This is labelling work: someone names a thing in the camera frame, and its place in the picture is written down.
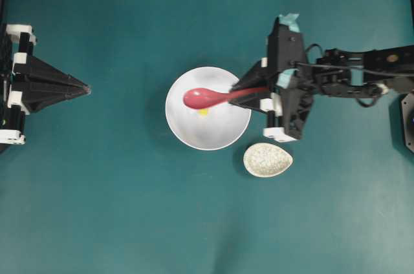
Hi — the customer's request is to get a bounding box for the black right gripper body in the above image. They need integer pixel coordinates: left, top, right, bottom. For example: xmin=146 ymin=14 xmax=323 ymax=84
xmin=260 ymin=61 xmax=315 ymax=142

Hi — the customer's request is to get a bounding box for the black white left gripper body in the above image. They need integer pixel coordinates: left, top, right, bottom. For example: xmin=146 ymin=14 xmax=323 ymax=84
xmin=1 ymin=25 xmax=36 ymax=145

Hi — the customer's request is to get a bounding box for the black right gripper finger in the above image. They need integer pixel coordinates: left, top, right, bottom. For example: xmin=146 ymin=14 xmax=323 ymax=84
xmin=231 ymin=60 xmax=267 ymax=90
xmin=229 ymin=92 xmax=270 ymax=113

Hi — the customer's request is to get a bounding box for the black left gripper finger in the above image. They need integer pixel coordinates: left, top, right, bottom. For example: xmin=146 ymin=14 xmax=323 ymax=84
xmin=14 ymin=53 xmax=89 ymax=90
xmin=20 ymin=88 xmax=91 ymax=115

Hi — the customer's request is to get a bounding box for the red plastic spoon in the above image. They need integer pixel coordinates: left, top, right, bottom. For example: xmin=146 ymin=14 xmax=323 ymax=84
xmin=182 ymin=87 xmax=268 ymax=110

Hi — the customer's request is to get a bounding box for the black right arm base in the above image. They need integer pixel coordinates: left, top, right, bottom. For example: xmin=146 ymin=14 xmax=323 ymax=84
xmin=389 ymin=93 xmax=413 ymax=160

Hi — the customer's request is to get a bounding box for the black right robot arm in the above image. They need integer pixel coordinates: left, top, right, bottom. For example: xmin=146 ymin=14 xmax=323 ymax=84
xmin=230 ymin=45 xmax=413 ymax=142

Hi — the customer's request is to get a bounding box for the large white bowl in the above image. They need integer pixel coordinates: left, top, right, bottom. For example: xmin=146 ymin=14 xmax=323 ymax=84
xmin=165 ymin=67 xmax=252 ymax=151

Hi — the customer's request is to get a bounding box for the yellow hexagonal prism block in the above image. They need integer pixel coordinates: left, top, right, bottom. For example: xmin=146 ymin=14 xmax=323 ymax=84
xmin=197 ymin=109 xmax=209 ymax=116

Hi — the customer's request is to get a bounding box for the small crackle-pattern dish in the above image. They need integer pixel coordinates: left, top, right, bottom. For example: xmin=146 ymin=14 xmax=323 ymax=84
xmin=243 ymin=143 xmax=293 ymax=178

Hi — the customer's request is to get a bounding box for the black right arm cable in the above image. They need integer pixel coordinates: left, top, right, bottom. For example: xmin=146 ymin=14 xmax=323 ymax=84
xmin=290 ymin=43 xmax=414 ymax=109

